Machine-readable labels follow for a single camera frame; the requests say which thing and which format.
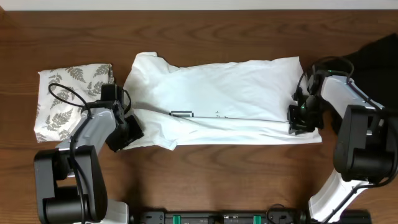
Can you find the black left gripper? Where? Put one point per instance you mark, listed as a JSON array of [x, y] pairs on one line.
[[136, 132]]

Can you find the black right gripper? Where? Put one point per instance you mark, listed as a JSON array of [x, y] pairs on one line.
[[296, 124]]

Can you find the white printed t-shirt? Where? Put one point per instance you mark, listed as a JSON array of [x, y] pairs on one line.
[[220, 103]]

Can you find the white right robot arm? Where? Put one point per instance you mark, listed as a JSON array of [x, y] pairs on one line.
[[365, 155]]

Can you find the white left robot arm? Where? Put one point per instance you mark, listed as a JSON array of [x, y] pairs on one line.
[[68, 180]]

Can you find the fern-print fabric bag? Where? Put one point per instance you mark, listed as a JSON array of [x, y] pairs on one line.
[[58, 110]]

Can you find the black garment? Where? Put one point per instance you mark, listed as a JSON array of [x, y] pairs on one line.
[[375, 70]]

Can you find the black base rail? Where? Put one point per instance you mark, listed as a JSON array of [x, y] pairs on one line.
[[276, 214]]

